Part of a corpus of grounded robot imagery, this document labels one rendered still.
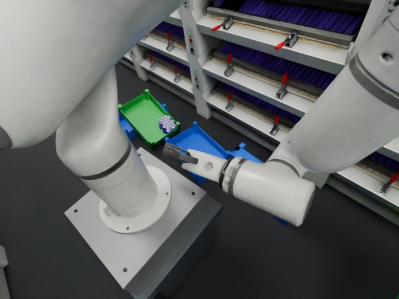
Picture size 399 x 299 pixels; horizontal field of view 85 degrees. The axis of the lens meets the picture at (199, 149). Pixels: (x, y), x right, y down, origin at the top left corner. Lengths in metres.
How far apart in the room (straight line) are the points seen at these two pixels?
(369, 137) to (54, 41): 0.31
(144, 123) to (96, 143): 0.93
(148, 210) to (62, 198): 0.77
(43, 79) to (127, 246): 0.41
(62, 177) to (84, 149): 0.98
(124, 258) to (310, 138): 0.45
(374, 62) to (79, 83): 0.28
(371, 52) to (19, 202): 1.42
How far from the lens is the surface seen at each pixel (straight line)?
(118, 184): 0.46
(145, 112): 1.35
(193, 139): 1.22
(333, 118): 0.28
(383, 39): 0.26
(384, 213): 1.10
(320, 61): 0.77
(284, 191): 0.41
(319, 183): 1.06
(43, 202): 1.34
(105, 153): 0.40
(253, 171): 0.43
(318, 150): 0.30
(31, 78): 0.27
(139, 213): 0.56
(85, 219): 0.65
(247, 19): 0.92
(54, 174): 1.42
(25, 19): 0.25
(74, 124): 0.42
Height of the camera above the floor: 0.88
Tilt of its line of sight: 49 degrees down
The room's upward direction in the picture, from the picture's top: 10 degrees counter-clockwise
